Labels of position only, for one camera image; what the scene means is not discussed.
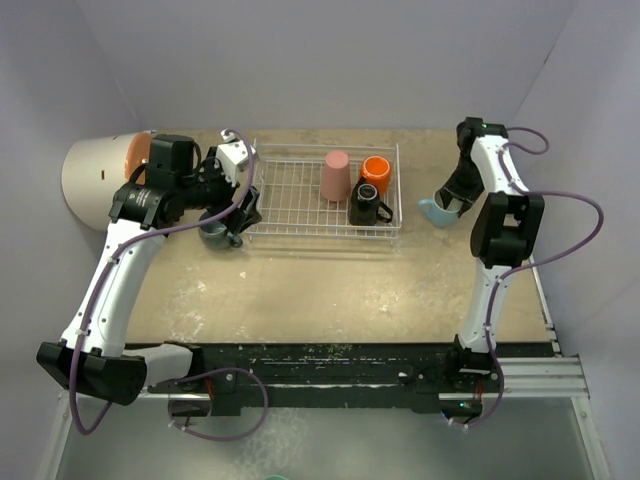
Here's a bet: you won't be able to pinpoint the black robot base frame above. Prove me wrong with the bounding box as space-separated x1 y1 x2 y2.
124 342 556 416

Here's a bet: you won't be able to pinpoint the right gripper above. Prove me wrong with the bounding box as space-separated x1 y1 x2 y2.
441 154 486 215

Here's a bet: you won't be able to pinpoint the orange cup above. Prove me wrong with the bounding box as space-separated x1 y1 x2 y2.
360 155 392 197

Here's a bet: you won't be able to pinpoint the white wire dish rack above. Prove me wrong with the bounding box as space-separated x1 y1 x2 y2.
246 140 403 242

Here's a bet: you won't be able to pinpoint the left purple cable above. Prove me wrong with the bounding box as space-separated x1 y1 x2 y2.
68 128 270 442

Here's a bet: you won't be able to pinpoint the grey-blue round mug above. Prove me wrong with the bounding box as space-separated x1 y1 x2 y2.
198 221 243 251

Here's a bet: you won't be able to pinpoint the purple cable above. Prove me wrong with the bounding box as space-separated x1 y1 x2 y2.
68 128 270 442
447 126 605 431

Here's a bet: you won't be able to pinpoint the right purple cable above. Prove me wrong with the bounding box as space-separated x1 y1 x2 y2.
447 126 605 431

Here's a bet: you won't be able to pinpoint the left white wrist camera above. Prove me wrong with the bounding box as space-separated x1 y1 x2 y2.
215 130 255 185

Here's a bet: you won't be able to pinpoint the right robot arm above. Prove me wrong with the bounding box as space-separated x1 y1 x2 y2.
435 117 545 391

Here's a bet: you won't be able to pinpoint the pink tumbler cup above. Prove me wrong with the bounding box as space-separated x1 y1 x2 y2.
320 150 351 202

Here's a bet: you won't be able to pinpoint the light blue mug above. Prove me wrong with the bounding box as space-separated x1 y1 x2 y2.
418 191 463 228

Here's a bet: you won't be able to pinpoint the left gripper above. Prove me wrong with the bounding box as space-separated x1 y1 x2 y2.
177 148 261 233

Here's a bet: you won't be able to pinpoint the aluminium frame rails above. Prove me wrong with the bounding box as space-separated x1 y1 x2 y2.
37 130 614 480

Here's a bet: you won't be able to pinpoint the black faceted mug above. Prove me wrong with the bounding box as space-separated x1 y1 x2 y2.
348 179 393 226

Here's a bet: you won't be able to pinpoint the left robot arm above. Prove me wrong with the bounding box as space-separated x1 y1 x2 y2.
36 129 261 405

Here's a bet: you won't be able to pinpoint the round cream drawer cabinet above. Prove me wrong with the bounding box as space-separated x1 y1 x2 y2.
61 131 152 232

